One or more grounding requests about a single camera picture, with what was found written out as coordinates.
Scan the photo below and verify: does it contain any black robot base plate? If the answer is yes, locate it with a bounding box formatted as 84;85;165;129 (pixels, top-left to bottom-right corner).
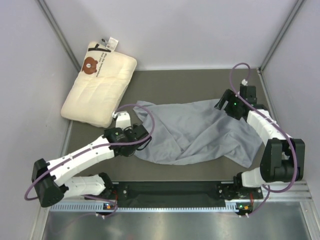
111;181;263;200

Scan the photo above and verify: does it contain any white pillow care tag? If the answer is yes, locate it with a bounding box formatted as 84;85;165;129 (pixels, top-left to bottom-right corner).
101;37;119;52

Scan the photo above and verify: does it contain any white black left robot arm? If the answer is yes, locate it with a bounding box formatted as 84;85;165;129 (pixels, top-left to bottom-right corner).
31;124;152;208

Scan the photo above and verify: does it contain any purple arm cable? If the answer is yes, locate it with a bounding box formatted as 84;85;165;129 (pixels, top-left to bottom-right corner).
229;62;300;218
24;103;156;218

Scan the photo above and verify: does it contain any grey fabric pillowcase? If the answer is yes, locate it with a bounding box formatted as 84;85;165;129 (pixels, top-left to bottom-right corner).
133;99;262;168

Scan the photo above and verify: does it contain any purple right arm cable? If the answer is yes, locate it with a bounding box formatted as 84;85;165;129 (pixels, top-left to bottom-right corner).
229;62;300;218

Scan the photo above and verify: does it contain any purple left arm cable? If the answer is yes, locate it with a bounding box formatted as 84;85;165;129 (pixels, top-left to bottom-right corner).
24;103;156;218

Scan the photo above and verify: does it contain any left rear aluminium post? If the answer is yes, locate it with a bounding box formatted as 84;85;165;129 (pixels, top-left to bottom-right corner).
35;0;81;72

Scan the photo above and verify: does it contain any slotted grey cable duct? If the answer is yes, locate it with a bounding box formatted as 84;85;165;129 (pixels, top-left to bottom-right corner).
49;201;253;213

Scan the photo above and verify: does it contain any aluminium post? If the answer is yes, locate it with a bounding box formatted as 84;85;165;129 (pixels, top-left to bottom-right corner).
258;0;306;74
35;0;81;72

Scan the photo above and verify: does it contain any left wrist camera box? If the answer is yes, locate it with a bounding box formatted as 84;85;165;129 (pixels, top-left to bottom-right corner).
112;111;131;130

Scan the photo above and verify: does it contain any right rear aluminium post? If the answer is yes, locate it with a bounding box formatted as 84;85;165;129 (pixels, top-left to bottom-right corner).
258;0;306;74

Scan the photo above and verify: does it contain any aluminium front frame rail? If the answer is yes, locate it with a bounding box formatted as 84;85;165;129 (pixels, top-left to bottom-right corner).
37;177;300;207

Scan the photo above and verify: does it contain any cream bear print pillow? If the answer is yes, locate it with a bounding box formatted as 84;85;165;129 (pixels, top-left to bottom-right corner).
60;41;137;128

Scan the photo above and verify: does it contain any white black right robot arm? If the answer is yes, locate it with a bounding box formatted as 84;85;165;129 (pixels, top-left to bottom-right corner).
215;85;306;198

